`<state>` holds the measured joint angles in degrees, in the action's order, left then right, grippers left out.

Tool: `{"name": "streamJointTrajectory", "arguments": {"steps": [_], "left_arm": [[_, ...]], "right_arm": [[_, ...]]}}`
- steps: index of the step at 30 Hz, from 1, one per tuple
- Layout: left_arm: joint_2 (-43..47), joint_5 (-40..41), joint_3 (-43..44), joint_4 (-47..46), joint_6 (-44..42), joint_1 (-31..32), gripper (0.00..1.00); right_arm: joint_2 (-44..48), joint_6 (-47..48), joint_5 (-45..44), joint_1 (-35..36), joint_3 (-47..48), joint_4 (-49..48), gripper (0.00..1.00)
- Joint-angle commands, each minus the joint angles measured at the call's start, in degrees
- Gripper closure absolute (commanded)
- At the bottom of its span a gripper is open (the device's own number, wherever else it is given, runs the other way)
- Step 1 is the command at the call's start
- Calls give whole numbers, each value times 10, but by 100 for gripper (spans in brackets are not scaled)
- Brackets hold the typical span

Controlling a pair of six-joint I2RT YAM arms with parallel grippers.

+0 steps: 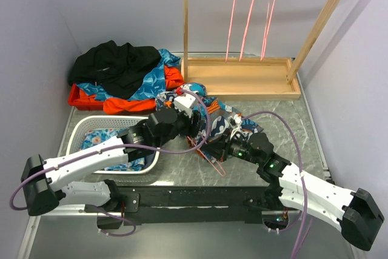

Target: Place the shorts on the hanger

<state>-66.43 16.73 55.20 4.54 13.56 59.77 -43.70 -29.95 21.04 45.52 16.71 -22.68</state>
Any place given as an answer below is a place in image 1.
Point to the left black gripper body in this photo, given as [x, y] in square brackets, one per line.
[184, 125]

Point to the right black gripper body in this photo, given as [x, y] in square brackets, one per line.
[236, 148]

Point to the pink wire hanger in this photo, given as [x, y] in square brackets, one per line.
[230, 30]
[246, 30]
[269, 15]
[212, 162]

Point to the blue orange patterned shorts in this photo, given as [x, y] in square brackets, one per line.
[165, 99]

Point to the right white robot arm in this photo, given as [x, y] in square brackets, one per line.
[353, 213]

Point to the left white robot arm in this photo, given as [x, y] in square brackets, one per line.
[47, 184]

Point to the wooden hanger rack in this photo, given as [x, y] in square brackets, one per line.
[273, 78]

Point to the orange garment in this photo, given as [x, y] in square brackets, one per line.
[113, 106]

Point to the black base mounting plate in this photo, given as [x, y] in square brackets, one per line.
[174, 204]

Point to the black garment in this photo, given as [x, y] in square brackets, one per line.
[120, 70]

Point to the blue floral garment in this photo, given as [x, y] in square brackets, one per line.
[95, 137]

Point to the white laundry basket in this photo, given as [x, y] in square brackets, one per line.
[108, 122]

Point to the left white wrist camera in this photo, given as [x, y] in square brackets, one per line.
[185, 103]

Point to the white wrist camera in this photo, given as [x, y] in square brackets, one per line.
[185, 103]
[235, 122]

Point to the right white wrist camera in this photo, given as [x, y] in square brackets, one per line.
[235, 122]

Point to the aluminium rail frame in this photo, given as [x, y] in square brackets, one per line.
[33, 227]

